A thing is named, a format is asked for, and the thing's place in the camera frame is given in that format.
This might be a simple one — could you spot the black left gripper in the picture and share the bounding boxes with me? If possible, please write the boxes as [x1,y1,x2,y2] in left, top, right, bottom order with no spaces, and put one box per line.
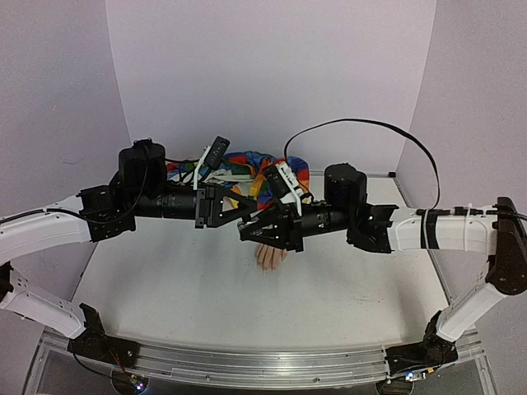
[133,184,261,230]

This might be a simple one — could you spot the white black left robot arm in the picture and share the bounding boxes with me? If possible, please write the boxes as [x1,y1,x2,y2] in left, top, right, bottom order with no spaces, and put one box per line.
[1,139,257,368]

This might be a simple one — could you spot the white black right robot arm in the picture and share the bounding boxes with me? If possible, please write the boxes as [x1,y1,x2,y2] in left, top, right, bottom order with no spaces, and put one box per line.
[238,163,526,381]

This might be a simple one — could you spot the mannequin hand with nails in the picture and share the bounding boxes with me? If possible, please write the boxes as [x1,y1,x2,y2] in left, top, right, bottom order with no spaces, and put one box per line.
[255,244,287,272]

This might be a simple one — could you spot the rainbow striped jacket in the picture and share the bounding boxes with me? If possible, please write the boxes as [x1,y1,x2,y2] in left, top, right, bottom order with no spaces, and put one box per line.
[166,151,310,210]

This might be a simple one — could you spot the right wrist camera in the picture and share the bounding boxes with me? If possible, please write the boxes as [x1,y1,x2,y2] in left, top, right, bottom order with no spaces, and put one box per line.
[263,162,305,217]

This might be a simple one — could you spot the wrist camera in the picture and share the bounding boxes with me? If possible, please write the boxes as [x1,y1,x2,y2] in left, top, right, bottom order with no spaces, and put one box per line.
[263,162,305,217]
[193,136,231,190]

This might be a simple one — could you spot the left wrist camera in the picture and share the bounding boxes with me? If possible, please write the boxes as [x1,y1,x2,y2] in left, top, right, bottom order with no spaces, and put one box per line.
[193,136,231,190]

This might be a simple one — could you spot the black cable loop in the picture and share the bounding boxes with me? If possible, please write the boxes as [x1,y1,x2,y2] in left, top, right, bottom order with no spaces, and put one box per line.
[283,118,441,213]

